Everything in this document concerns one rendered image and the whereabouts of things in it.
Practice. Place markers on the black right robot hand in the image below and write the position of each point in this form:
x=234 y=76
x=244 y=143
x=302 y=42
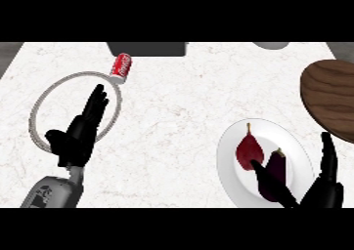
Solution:
x=325 y=185

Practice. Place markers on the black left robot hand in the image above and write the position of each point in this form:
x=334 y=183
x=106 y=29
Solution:
x=78 y=136

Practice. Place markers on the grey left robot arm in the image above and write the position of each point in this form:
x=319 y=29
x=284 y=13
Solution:
x=56 y=192

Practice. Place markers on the dark purple eggplant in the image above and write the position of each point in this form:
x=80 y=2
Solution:
x=278 y=164

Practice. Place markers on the white marble bowl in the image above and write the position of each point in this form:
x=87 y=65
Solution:
x=63 y=94

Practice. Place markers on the white plate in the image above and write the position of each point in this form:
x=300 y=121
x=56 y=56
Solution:
x=288 y=143

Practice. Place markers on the dark red pear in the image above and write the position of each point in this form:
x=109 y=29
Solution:
x=248 y=151

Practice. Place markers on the red soda can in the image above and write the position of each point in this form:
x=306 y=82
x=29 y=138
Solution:
x=121 y=67

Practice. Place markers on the round brown wooden board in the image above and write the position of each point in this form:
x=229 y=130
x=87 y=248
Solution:
x=334 y=97

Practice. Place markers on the dark grey appliance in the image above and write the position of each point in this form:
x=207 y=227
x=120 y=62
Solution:
x=146 y=49

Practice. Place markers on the grey round object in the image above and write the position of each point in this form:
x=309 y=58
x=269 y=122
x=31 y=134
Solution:
x=271 y=45

